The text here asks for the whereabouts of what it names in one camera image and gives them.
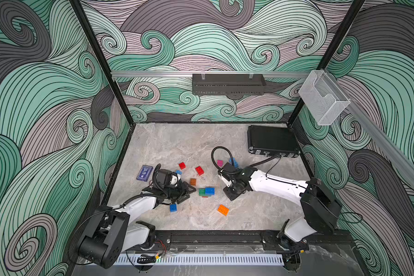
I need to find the green long lego brick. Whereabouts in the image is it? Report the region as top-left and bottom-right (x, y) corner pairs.
(198, 188), (207, 197)

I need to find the blue card tag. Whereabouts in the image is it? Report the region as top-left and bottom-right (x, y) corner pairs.
(136, 165), (154, 182)

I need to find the aluminium rail right wall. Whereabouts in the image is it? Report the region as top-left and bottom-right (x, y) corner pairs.
(325, 70), (414, 194)

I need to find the white slotted cable duct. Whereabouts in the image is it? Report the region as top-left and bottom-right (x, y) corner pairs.
(118, 253), (285, 266)

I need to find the orange lego brick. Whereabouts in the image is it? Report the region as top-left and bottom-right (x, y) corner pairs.
(217, 204), (230, 216)

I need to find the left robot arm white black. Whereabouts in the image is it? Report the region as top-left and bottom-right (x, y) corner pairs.
(75, 180), (197, 269)

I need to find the clear plastic wall bin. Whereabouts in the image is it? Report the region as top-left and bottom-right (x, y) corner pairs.
(299, 70), (350, 126)

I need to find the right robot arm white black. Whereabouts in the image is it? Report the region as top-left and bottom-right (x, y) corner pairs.
(218, 163), (342, 251)

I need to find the black perforated wall tray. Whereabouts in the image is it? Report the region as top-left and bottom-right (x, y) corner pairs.
(192, 74), (267, 99)

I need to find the aluminium rail wall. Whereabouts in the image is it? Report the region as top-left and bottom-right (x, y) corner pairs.
(110, 70), (311, 78)
(325, 70), (414, 194)

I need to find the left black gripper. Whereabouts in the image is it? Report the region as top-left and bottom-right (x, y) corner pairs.
(163, 181), (196, 204)

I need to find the red lego brick centre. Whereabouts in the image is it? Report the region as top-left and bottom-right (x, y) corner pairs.
(195, 166), (204, 176)

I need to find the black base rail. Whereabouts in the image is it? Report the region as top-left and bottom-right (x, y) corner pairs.
(155, 230), (354, 252)

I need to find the black case on table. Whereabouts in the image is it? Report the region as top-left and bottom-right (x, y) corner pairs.
(247, 125), (300, 158)

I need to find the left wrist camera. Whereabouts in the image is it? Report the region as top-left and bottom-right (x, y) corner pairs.
(152, 169), (181, 188)

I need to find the black frame post right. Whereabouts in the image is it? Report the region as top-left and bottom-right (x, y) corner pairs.
(286, 0), (365, 128)

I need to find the black frame post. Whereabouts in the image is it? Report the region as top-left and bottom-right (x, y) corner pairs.
(70, 0), (135, 127)
(286, 0), (365, 128)

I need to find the black frame post left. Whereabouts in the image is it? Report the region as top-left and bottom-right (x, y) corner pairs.
(70, 0), (135, 127)

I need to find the aluminium rail back wall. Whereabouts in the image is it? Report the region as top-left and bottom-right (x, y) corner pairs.
(110, 70), (311, 78)

